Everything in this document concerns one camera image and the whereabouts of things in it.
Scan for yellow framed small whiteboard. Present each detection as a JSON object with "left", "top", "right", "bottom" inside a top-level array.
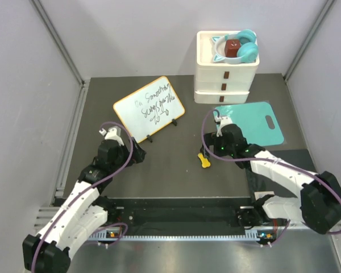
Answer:
[{"left": 113, "top": 76, "right": 185, "bottom": 143}]

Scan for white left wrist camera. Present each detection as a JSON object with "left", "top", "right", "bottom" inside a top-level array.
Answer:
[{"left": 99, "top": 126, "right": 124, "bottom": 146}]

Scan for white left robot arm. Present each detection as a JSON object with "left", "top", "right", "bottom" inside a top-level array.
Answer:
[{"left": 22, "top": 139, "right": 146, "bottom": 272}]

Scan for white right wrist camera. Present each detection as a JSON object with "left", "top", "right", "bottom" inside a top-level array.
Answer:
[{"left": 214, "top": 109, "right": 233, "bottom": 137}]

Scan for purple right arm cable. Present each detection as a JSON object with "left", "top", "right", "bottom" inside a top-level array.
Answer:
[{"left": 201, "top": 107, "right": 341, "bottom": 247}]

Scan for white three drawer organizer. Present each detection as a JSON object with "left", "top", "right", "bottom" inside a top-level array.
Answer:
[{"left": 194, "top": 31, "right": 260, "bottom": 104}]

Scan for grey slotted cable duct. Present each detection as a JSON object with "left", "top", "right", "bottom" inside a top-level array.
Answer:
[{"left": 88, "top": 229, "right": 276, "bottom": 242}]

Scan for yellow bone shaped eraser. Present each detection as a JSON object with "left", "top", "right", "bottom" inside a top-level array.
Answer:
[{"left": 197, "top": 153, "right": 211, "bottom": 168}]

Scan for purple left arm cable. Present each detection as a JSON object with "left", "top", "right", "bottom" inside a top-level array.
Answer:
[{"left": 31, "top": 121, "right": 135, "bottom": 273}]

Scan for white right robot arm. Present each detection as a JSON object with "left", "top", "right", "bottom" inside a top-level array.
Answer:
[{"left": 201, "top": 124, "right": 341, "bottom": 234}]

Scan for dark red cube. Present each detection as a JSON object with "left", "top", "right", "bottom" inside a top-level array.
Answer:
[{"left": 224, "top": 39, "right": 241, "bottom": 58}]

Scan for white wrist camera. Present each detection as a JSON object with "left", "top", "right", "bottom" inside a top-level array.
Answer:
[
  {"left": 99, "top": 126, "right": 124, "bottom": 146},
  {"left": 214, "top": 109, "right": 233, "bottom": 137}
]

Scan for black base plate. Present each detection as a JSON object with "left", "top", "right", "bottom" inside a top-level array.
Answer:
[{"left": 85, "top": 197, "right": 288, "bottom": 228}]

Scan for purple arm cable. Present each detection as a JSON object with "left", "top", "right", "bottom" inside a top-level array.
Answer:
[
  {"left": 31, "top": 121, "right": 135, "bottom": 273},
  {"left": 201, "top": 107, "right": 341, "bottom": 247}
]

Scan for teal cat ear headphones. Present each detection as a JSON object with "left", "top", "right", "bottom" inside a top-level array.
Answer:
[{"left": 211, "top": 29, "right": 259, "bottom": 65}]

